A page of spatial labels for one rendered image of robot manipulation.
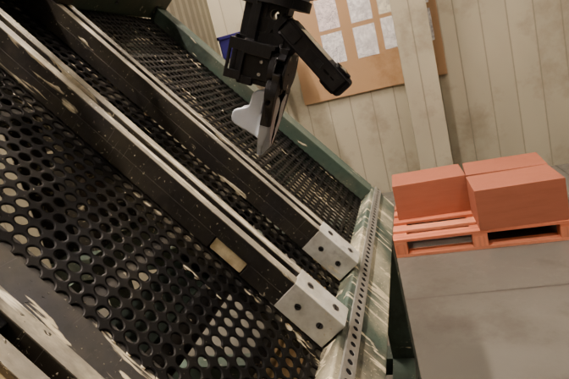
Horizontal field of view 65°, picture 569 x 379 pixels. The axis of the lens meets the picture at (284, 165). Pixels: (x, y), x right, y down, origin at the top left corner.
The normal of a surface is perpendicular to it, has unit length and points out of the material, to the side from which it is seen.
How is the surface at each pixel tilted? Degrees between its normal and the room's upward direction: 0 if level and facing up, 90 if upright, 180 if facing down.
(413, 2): 90
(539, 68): 90
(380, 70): 90
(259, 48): 90
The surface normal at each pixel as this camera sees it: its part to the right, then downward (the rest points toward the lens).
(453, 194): -0.22, 0.24
